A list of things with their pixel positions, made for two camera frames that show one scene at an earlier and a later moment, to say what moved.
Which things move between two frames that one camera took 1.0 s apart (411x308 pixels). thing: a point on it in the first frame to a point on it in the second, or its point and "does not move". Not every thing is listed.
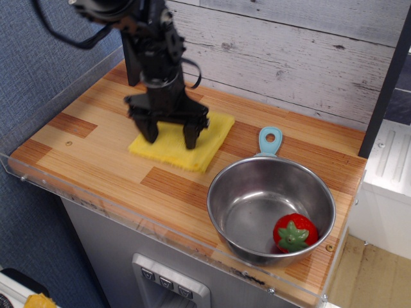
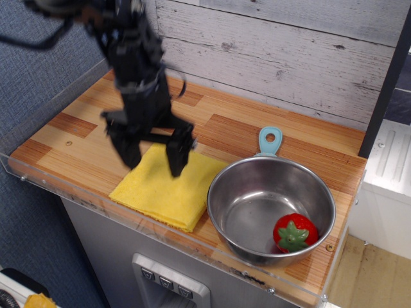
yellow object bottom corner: [39, 301] does not move
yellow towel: [170, 145] to [176, 201]
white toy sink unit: [381, 212] does not move
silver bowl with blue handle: [246, 198] does not move
